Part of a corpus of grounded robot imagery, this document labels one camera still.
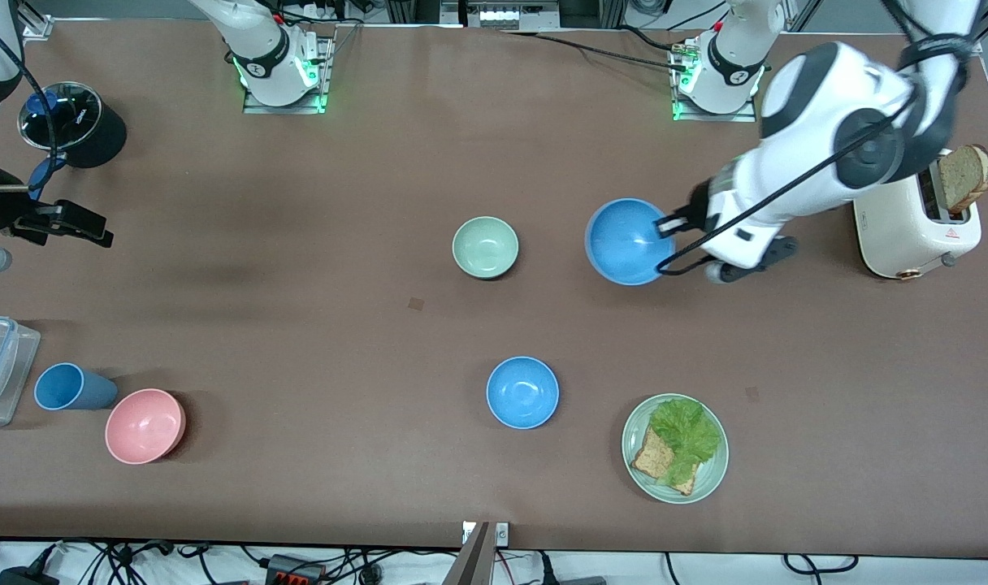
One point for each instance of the pink bowl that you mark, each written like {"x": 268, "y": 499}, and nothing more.
{"x": 145, "y": 426}

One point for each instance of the pale green bowl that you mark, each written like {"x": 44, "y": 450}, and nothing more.
{"x": 484, "y": 246}

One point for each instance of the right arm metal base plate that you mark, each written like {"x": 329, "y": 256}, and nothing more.
{"x": 254, "y": 108}

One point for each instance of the brown bread slice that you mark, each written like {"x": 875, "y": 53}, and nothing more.
{"x": 965, "y": 175}

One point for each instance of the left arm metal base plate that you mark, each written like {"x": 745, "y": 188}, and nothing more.
{"x": 742, "y": 116}

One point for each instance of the brown toast slice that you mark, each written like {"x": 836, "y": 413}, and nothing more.
{"x": 650, "y": 459}

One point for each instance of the cream toaster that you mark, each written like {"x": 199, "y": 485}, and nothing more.
{"x": 900, "y": 236}

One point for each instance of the pale green plate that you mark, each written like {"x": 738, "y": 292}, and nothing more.
{"x": 713, "y": 475}

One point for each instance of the blue bowl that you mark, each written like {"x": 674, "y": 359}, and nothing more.
{"x": 624, "y": 244}
{"x": 522, "y": 392}

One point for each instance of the silver clamp bracket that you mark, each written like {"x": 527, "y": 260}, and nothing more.
{"x": 502, "y": 534}

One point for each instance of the glass lid with blue knob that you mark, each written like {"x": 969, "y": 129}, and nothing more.
{"x": 75, "y": 122}

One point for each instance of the clear plastic container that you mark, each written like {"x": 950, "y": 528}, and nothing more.
{"x": 10, "y": 357}

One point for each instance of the black power strip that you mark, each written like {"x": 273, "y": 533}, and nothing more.
{"x": 295, "y": 573}

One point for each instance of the blue cup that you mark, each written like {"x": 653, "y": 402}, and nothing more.
{"x": 71, "y": 387}

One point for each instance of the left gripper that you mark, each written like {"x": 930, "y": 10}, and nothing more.
{"x": 696, "y": 200}

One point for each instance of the grey mount bar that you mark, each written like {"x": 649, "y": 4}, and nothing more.
{"x": 471, "y": 565}

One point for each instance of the aluminium frame profile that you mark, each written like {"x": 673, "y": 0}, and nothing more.
{"x": 35, "y": 24}

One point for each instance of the green lettuce leaf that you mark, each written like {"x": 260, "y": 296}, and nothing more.
{"x": 685, "y": 431}

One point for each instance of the white power strip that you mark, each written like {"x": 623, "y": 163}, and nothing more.
{"x": 502, "y": 15}

